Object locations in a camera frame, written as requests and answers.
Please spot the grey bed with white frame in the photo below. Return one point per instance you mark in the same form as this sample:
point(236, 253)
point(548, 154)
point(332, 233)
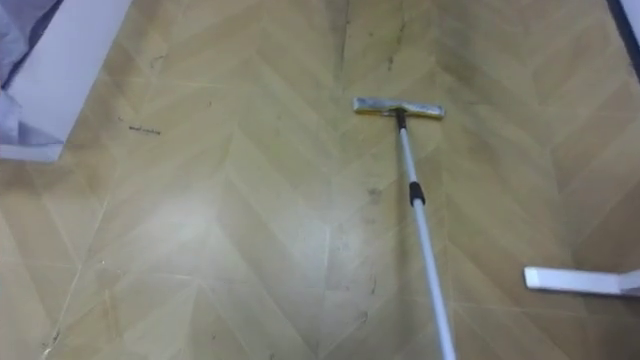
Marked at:
point(55, 75)

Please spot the white furniture foot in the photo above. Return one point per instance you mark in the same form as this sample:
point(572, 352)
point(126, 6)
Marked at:
point(575, 280)

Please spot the white furniture with dark edge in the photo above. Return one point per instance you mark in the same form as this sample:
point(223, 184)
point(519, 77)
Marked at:
point(631, 20)

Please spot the mop with silver pole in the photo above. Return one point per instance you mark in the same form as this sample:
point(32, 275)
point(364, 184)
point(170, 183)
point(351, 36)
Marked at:
point(419, 215)

